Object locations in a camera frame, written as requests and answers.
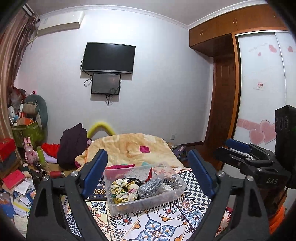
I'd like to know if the striped brown curtain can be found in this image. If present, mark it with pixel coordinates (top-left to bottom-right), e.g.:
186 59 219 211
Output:
1 9 39 138

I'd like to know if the red cylinder bottle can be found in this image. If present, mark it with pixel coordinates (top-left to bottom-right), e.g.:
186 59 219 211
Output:
49 171 65 179

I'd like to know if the red book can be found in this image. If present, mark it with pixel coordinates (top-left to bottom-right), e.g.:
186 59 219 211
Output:
2 170 25 189

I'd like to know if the white air conditioner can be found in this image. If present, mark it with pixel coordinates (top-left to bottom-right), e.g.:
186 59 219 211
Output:
37 11 84 36

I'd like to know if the red cushion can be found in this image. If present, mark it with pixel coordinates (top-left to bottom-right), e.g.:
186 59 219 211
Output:
41 143 60 158

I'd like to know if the grey green plush toy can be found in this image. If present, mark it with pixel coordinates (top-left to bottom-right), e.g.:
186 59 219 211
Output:
23 94 48 129

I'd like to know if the dark purple jacket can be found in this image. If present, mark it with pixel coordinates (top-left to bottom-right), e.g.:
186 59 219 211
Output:
57 123 87 170

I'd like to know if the colourful patchwork bed sheet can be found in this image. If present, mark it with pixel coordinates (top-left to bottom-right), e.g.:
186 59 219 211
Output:
86 168 211 240

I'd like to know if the yellow floral blanket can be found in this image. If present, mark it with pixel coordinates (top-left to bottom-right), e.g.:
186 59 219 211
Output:
75 133 184 171

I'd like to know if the floral yellow scrunchie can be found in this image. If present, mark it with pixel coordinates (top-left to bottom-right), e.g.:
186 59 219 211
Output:
110 179 139 204

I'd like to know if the red box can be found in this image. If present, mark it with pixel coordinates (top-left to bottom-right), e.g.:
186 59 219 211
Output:
0 138 16 163

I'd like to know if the clear plastic storage bin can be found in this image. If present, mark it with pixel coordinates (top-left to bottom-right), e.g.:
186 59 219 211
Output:
103 162 187 215

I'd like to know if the small black wall monitor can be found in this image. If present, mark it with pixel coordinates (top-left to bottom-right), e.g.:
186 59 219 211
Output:
91 73 121 95

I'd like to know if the pink rabbit figure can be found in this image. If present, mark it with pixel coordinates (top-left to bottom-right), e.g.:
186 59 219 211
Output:
23 137 38 164

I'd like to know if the green storage box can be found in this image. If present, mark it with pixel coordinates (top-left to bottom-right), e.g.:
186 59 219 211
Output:
11 121 45 148

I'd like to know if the white wardrobe sliding door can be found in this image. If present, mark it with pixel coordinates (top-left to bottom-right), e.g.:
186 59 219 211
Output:
234 31 295 151

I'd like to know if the green bottle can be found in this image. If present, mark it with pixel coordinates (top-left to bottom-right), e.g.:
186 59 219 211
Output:
37 146 47 166

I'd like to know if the brown upper wooden cabinet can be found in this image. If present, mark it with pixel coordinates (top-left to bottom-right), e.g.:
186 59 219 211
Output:
189 4 287 57

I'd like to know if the black camera lens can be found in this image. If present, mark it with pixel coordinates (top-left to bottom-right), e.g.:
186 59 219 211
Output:
33 161 47 176

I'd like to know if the large black wall television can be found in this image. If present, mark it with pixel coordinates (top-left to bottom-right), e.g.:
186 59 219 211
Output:
81 43 135 74

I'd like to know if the red velvet pouch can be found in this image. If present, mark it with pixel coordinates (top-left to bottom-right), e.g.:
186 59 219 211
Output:
146 167 153 182

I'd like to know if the yellow fuzzy curved pillow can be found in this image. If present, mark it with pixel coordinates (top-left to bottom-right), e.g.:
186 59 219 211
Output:
87 121 115 138

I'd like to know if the brown wooden door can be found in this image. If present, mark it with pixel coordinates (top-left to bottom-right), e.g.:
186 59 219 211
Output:
204 54 236 150

